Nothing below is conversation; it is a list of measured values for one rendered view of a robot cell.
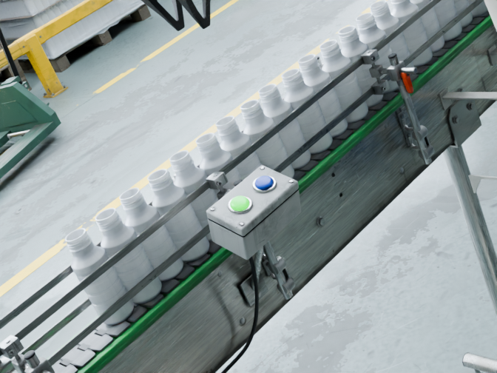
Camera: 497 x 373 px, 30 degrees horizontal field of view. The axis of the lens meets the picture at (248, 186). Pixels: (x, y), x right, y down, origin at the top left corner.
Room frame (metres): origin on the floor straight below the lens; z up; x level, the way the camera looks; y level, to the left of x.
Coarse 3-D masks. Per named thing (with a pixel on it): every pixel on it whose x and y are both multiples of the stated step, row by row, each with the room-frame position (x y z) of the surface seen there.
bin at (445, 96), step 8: (496, 48) 1.93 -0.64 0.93; (496, 56) 1.93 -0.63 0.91; (440, 96) 1.80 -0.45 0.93; (448, 96) 1.79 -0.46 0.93; (456, 96) 1.77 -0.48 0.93; (464, 96) 1.76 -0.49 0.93; (472, 96) 1.74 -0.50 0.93; (480, 96) 1.73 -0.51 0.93; (488, 96) 1.71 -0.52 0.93; (496, 96) 1.70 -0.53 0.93; (448, 104) 1.81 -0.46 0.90; (472, 176) 1.80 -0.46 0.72; (480, 176) 1.78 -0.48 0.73; (488, 176) 1.77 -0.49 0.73; (472, 184) 1.81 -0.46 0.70
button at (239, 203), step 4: (240, 196) 1.34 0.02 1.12; (232, 200) 1.33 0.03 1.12; (236, 200) 1.33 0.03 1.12; (240, 200) 1.33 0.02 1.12; (244, 200) 1.33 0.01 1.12; (232, 204) 1.32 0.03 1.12; (236, 204) 1.32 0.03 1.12; (240, 204) 1.32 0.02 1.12; (244, 204) 1.32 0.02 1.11; (248, 204) 1.32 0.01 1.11; (232, 208) 1.32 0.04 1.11; (236, 208) 1.31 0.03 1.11; (240, 208) 1.31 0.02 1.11; (244, 208) 1.31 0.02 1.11
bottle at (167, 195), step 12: (156, 180) 1.44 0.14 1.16; (168, 180) 1.44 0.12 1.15; (156, 192) 1.44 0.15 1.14; (168, 192) 1.44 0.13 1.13; (180, 192) 1.44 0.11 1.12; (156, 204) 1.44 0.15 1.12; (168, 204) 1.43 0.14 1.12; (180, 216) 1.43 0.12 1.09; (192, 216) 1.44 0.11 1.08; (168, 228) 1.43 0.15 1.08; (180, 228) 1.43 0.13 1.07; (192, 228) 1.43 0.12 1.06; (180, 240) 1.43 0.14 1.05; (204, 240) 1.44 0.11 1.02; (192, 252) 1.43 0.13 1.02; (204, 252) 1.43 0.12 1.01
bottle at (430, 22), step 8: (416, 0) 1.88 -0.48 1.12; (424, 0) 1.88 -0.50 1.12; (432, 8) 1.88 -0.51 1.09; (424, 16) 1.88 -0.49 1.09; (432, 16) 1.88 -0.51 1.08; (424, 24) 1.88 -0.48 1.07; (432, 24) 1.88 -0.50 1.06; (432, 32) 1.88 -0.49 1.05; (440, 40) 1.88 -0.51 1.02; (432, 48) 1.88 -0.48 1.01; (440, 48) 1.88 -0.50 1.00
